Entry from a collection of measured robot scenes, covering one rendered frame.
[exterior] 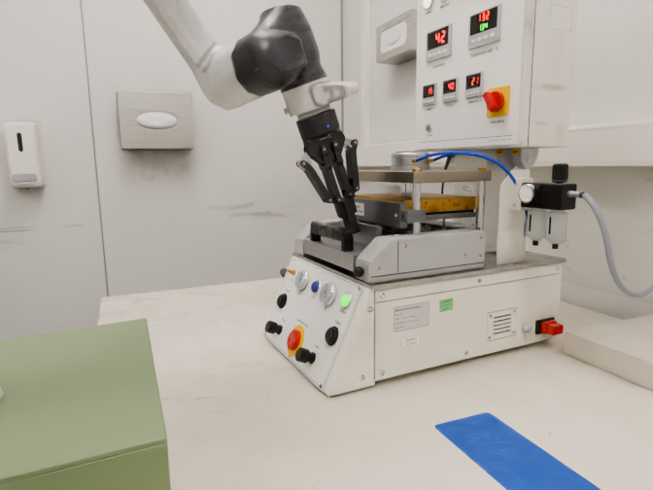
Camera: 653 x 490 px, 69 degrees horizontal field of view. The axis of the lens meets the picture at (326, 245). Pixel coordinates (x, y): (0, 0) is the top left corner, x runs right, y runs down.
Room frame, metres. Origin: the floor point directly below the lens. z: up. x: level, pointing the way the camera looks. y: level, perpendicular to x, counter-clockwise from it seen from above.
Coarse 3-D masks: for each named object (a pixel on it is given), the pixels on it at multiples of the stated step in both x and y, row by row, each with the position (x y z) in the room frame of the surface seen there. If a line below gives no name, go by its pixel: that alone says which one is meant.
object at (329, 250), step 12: (360, 228) 0.93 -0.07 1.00; (372, 228) 0.88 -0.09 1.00; (324, 240) 0.97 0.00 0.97; (336, 240) 0.97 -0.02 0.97; (360, 240) 0.93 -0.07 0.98; (312, 252) 0.96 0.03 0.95; (324, 252) 0.91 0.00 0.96; (336, 252) 0.86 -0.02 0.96; (348, 252) 0.83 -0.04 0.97; (360, 252) 0.83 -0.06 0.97; (336, 264) 0.86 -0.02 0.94; (348, 264) 0.82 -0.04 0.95
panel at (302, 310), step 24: (312, 264) 0.95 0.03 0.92; (288, 288) 1.00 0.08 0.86; (336, 288) 0.84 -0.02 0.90; (360, 288) 0.77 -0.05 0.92; (288, 312) 0.95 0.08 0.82; (312, 312) 0.87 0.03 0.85; (336, 312) 0.80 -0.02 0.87; (288, 336) 0.91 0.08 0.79; (312, 336) 0.83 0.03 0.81; (336, 336) 0.76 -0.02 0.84
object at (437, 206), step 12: (396, 192) 1.08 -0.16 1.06; (408, 192) 0.97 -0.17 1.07; (408, 204) 0.86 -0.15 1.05; (432, 204) 0.89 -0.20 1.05; (444, 204) 0.90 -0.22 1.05; (456, 204) 0.90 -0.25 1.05; (468, 204) 0.93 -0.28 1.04; (432, 216) 0.89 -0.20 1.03; (444, 216) 0.90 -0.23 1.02; (456, 216) 0.91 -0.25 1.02; (468, 216) 0.93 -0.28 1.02
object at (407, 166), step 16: (400, 160) 0.96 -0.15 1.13; (416, 160) 0.93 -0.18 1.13; (432, 160) 0.95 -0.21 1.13; (496, 160) 0.88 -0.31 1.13; (368, 176) 0.96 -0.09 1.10; (384, 176) 0.91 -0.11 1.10; (400, 176) 0.86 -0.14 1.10; (416, 176) 0.83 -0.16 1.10; (432, 176) 0.85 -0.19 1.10; (448, 176) 0.86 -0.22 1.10; (464, 176) 0.88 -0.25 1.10; (480, 176) 0.90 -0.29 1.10; (512, 176) 0.89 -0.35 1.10
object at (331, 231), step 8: (312, 224) 0.96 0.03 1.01; (320, 224) 0.93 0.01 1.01; (328, 224) 0.92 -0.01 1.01; (312, 232) 0.96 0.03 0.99; (320, 232) 0.93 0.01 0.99; (328, 232) 0.89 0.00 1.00; (336, 232) 0.86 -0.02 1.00; (344, 232) 0.84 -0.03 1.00; (352, 232) 0.85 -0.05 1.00; (312, 240) 0.96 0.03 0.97; (344, 240) 0.84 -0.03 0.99; (352, 240) 0.85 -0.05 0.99; (344, 248) 0.84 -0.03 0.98; (352, 248) 0.85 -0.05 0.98
